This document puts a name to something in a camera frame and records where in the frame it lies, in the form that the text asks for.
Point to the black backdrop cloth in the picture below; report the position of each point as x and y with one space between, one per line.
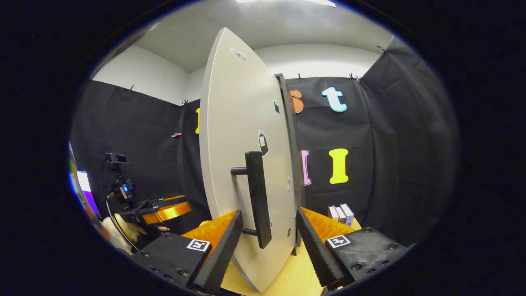
390 164

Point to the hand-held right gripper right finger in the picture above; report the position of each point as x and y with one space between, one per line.
316 250

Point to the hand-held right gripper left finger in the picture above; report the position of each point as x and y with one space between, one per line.
222 255

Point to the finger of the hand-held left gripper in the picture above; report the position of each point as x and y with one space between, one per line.
168 211

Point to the small white box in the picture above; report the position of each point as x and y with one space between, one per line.
333 213
348 213
341 214

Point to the grey cabinet door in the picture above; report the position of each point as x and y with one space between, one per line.
238 123

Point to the lit monitor screen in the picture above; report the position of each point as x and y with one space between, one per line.
86 189

